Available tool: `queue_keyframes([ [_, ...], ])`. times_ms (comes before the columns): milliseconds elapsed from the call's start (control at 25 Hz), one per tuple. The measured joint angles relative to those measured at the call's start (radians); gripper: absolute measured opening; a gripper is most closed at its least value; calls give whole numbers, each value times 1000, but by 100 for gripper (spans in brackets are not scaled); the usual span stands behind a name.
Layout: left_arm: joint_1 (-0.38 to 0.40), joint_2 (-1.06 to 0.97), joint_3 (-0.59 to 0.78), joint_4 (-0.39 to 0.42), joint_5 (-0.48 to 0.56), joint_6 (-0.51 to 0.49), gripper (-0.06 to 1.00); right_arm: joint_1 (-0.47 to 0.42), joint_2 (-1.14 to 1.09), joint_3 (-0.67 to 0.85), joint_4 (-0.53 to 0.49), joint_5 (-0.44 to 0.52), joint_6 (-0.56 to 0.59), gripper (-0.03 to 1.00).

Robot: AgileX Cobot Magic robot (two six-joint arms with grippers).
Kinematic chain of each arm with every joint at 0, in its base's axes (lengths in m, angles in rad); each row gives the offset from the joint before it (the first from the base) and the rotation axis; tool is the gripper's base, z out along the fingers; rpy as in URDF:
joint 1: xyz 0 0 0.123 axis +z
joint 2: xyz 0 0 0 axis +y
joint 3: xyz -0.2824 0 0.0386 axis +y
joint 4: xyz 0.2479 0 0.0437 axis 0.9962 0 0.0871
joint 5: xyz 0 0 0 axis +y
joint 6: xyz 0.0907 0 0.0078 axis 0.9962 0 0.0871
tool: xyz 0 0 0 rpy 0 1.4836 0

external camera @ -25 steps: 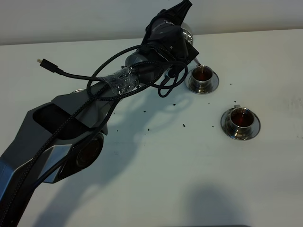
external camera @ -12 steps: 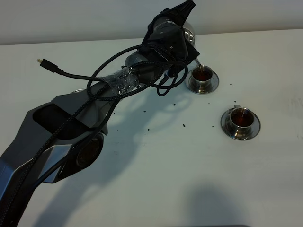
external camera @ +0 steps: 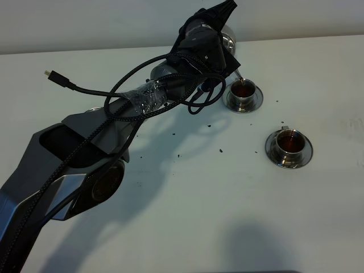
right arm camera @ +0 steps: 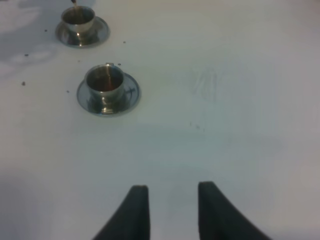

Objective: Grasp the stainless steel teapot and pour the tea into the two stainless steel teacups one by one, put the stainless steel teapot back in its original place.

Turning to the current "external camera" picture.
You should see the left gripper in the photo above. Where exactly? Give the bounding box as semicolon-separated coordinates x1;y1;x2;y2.
179;0;237;39

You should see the stainless steel teapot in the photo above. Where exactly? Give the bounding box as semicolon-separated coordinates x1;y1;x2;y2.
221;25;242;85

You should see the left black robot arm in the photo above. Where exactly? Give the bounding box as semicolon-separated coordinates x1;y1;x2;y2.
1;1;239;263

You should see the teapot steel saucer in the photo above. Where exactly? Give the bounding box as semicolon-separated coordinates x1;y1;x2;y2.
86;107;102;112

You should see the far steel teacup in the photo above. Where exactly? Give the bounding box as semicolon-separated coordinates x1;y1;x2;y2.
229;78;256;105

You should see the steel teacup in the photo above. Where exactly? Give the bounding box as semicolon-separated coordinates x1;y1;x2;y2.
229;78;256;105
275;126;305;156

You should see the far steel saucer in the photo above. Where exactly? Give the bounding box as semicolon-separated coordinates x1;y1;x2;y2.
222;85;263;114

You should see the near steel saucer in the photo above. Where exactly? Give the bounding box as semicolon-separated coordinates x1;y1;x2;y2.
264;130;313;169

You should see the near steel teacup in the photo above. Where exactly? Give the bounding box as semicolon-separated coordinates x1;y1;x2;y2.
275;126;305;156

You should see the loose black usb cable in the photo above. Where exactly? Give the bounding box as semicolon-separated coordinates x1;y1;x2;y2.
44;69;228;115

